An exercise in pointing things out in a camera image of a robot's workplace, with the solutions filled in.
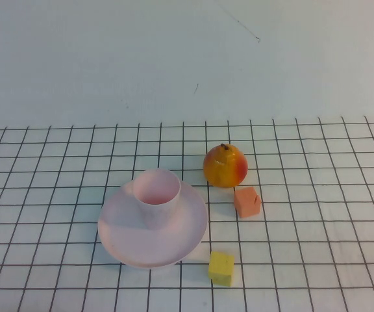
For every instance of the pink plastic cup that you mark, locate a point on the pink plastic cup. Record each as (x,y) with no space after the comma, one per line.
(156,195)

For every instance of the pink round plate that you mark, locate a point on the pink round plate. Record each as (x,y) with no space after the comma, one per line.
(174,237)

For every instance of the yellow red toy pear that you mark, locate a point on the yellow red toy pear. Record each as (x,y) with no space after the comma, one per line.
(224,169)

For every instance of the orange foam cube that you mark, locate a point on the orange foam cube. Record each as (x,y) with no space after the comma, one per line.
(246,203)

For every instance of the yellow foam cube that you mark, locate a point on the yellow foam cube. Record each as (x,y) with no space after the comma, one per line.
(221,267)

